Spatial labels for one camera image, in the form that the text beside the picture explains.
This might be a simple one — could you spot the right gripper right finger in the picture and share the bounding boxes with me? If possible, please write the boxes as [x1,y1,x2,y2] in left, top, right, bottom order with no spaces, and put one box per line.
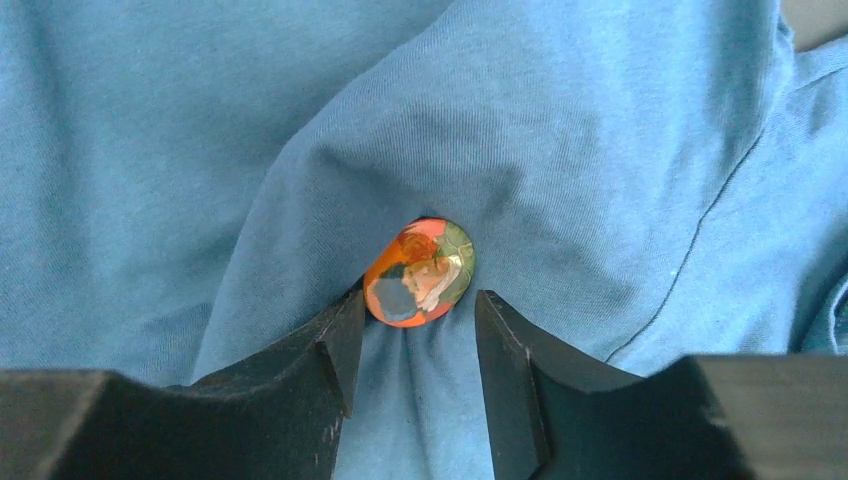
[475,290,847,479]

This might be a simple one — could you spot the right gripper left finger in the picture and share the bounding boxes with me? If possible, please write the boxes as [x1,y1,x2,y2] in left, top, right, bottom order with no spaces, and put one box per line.
[1,288,365,479]

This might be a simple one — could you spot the round orange pin badge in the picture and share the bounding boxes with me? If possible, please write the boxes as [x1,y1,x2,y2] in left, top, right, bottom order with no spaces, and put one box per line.
[363,217,476,328]

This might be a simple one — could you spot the blue t-shirt garment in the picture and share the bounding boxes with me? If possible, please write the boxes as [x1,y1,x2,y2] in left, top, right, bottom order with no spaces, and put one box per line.
[1,1,847,479]

